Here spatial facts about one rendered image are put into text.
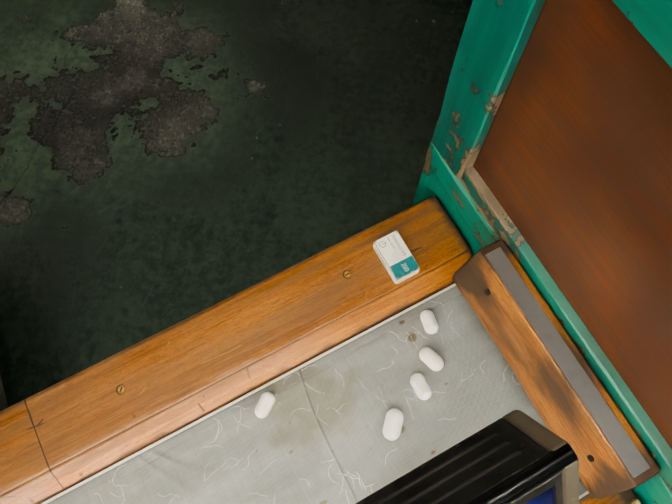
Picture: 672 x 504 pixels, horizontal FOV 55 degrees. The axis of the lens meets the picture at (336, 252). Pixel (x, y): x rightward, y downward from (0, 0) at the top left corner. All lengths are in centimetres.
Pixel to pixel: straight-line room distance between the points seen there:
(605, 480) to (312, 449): 33
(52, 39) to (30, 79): 15
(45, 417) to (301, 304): 33
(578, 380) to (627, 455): 9
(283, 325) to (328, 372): 8
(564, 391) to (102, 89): 159
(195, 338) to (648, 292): 52
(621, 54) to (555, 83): 9
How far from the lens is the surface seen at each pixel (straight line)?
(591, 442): 77
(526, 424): 51
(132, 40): 210
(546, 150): 66
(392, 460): 82
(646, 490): 85
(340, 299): 83
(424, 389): 82
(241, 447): 83
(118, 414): 84
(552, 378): 77
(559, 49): 59
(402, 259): 83
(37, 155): 196
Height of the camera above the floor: 156
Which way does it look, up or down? 69 degrees down
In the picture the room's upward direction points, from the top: 2 degrees clockwise
